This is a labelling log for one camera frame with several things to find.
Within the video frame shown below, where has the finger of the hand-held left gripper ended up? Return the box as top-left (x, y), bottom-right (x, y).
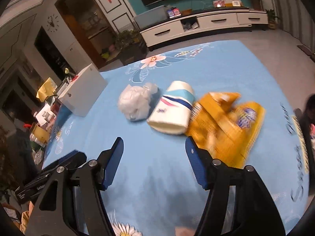
top-left (42, 149), bottom-right (88, 175)

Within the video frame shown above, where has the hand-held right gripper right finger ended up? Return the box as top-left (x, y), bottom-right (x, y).
top-left (185, 136), bottom-right (287, 236)

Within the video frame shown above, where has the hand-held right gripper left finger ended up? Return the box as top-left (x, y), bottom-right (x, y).
top-left (25, 136), bottom-right (125, 236)

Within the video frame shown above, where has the yellow snack bag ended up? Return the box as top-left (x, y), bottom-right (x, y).
top-left (186, 91), bottom-right (267, 168)

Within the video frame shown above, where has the white paper cup blue stripe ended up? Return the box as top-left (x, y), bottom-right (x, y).
top-left (147, 80), bottom-right (196, 135)

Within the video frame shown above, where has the black trash bin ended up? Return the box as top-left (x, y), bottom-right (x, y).
top-left (293, 96), bottom-right (315, 163)

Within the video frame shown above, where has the crumpled white plastic bag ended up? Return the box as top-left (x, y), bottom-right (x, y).
top-left (118, 82), bottom-right (159, 122)

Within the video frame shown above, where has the white cardboard box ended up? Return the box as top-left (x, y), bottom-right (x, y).
top-left (57, 63), bottom-right (108, 117)

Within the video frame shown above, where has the yellow cloth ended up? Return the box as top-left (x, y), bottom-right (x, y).
top-left (36, 77), bottom-right (58, 102)

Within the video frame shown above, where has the blue floral blanket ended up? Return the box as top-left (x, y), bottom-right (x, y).
top-left (42, 41), bottom-right (312, 236)

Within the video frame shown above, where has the group of potted plants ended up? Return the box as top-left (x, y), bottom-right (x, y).
top-left (114, 29), bottom-right (141, 52)

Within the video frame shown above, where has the white television cabinet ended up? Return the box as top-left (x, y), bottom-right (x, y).
top-left (139, 6), bottom-right (269, 51)

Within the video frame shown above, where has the grey-blue storage box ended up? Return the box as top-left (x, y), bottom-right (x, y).
top-left (133, 5), bottom-right (170, 30)

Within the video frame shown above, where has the small red blue box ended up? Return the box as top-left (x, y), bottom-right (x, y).
top-left (167, 7), bottom-right (181, 18)

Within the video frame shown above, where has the dark floor mat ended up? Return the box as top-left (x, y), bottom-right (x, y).
top-left (296, 45), bottom-right (315, 62)

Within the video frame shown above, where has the small potted plant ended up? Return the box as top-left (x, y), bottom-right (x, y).
top-left (266, 9), bottom-right (280, 30)

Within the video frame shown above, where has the grey curtain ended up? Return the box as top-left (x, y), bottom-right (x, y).
top-left (273, 0), bottom-right (315, 54)

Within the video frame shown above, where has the black wall clock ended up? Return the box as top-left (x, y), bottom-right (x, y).
top-left (47, 15), bottom-right (59, 32)

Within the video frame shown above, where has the brown wooden door frame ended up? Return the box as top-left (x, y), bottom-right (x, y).
top-left (55, 0), bottom-right (123, 67)

